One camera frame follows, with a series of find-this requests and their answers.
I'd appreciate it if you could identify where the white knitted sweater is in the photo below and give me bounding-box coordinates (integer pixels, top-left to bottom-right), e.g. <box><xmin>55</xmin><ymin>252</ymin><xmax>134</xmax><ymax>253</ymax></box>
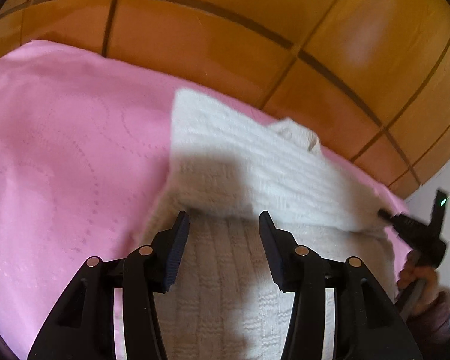
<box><xmin>145</xmin><ymin>88</ymin><xmax>395</xmax><ymax>359</ymax></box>

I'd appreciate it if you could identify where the dark right sleeve forearm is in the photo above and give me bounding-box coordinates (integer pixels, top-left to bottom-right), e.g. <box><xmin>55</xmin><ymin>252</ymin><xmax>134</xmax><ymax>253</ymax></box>
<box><xmin>406</xmin><ymin>289</ymin><xmax>450</xmax><ymax>348</ymax></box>

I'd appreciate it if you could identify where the person's right hand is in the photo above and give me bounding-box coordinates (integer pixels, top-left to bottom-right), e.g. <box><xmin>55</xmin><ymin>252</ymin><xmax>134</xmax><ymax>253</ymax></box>
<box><xmin>397</xmin><ymin>250</ymin><xmax>439</xmax><ymax>320</ymax></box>

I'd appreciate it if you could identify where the wooden wardrobe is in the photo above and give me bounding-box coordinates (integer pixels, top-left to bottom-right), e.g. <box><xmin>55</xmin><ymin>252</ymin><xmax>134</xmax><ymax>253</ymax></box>
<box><xmin>0</xmin><ymin>0</ymin><xmax>450</xmax><ymax>197</ymax></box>

